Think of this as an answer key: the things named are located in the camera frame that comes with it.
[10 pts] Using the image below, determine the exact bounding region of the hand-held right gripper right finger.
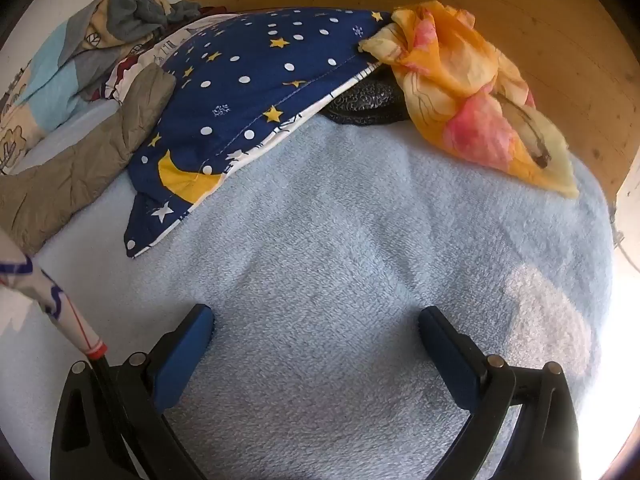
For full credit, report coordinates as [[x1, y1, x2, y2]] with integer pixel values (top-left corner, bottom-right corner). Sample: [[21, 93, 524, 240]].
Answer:
[[417, 306, 581, 480]]

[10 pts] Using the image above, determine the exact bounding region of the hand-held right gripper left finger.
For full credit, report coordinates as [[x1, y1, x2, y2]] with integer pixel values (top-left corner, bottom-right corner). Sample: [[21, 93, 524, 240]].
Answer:
[[50, 304, 216, 480]]

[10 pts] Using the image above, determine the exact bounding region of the olive quilted blanket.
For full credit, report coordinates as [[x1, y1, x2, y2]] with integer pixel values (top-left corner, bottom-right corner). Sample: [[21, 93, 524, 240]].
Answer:
[[0, 66, 176, 256]]

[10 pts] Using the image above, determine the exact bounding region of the light blue fleece bed sheet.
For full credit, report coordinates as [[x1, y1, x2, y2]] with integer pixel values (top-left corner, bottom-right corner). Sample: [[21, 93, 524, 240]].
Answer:
[[0, 105, 617, 480]]

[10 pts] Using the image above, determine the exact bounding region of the dark patterned cloth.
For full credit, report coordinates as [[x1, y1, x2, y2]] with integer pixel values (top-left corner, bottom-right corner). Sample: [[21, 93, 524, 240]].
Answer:
[[320, 75, 413, 128]]

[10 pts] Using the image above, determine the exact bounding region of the orange floral scarf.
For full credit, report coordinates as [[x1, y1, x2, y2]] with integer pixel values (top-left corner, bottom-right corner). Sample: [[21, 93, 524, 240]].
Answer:
[[357, 1, 581, 198]]

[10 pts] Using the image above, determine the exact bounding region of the red white striped cloth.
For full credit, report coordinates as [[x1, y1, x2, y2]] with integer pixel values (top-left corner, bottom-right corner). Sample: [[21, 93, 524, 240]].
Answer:
[[102, 52, 153, 106]]

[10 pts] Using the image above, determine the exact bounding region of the navy starry pillow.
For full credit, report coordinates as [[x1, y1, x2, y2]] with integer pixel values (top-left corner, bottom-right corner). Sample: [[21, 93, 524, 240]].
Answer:
[[125, 7, 396, 259]]

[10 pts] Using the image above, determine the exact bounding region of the patchwork printed quilt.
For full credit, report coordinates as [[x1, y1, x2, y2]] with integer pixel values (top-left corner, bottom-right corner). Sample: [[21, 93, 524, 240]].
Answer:
[[0, 0, 201, 176]]

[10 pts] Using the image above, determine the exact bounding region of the wooden bed headboard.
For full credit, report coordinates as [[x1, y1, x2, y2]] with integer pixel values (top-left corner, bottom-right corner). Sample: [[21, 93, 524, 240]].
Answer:
[[182, 0, 636, 201]]

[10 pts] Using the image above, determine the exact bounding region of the black cable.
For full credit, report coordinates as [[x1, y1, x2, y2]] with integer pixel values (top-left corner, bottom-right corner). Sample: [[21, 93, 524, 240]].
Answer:
[[92, 354, 148, 480]]

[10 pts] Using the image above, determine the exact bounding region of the white printed cable sleeve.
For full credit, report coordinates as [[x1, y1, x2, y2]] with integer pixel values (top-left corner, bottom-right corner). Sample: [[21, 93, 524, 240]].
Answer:
[[0, 230, 108, 361]]

